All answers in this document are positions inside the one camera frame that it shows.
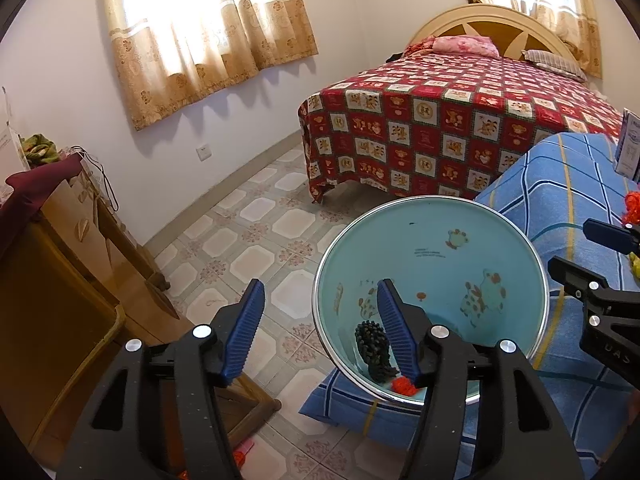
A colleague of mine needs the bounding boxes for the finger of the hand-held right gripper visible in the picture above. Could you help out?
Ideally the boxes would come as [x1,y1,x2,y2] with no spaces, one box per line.
[548,256,640,333]
[583,218,640,256]

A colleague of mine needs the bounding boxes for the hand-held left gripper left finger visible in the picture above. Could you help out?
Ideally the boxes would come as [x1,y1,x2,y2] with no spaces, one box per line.
[55,279,266,480]

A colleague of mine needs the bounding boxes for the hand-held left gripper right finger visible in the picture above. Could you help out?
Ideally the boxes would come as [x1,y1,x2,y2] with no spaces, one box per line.
[376,279,586,480]

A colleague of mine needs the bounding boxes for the teal cartoon print basin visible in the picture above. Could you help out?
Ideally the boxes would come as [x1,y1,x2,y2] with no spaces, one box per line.
[312,195,551,406]

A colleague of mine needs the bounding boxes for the black spiky lump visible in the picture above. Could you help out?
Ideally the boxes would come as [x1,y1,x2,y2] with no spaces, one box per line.
[355,319,401,383]

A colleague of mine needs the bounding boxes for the red plastic bag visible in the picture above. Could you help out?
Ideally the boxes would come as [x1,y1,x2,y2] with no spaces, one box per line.
[621,193,640,226]

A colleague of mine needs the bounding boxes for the low wooden stool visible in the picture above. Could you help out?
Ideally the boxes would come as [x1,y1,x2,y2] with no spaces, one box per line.
[215,374,283,443]

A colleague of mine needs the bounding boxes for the blue plaid tablecloth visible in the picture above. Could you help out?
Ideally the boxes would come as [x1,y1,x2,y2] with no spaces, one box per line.
[300,131,640,480]

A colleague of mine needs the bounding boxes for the white milk carton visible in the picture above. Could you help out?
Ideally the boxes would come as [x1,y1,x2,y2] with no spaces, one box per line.
[615,108,640,181]

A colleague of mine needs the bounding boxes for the striped pillow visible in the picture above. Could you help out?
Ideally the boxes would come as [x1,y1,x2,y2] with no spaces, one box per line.
[521,49,588,83]

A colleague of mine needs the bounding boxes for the wooden cabinet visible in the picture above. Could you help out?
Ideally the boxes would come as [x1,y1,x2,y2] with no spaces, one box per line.
[0,157,181,456]

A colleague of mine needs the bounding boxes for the cream wooden headboard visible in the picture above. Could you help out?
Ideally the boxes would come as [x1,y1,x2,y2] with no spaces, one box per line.
[407,4,581,61]

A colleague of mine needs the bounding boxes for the narrow beige patterned curtain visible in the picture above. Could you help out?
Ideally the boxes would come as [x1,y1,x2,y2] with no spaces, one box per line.
[450,0,603,80]

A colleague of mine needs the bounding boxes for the pink pillow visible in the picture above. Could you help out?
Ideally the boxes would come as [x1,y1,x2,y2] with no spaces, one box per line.
[404,35,500,58]

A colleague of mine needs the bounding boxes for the maroon cloth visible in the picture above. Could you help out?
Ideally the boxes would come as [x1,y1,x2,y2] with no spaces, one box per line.
[0,154,83,211]

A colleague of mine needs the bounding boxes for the green cloth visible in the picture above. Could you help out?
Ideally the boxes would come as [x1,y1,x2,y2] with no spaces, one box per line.
[21,134,57,166]

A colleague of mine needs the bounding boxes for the white cardboard box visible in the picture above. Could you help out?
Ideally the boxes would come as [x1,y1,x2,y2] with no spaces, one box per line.
[0,85,32,196]

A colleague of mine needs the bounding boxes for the wide beige patterned curtain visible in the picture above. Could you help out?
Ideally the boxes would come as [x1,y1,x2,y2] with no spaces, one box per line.
[102,0,319,132]

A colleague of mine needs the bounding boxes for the thin cable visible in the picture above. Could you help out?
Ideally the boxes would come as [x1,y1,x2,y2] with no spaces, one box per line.
[70,146,118,213]

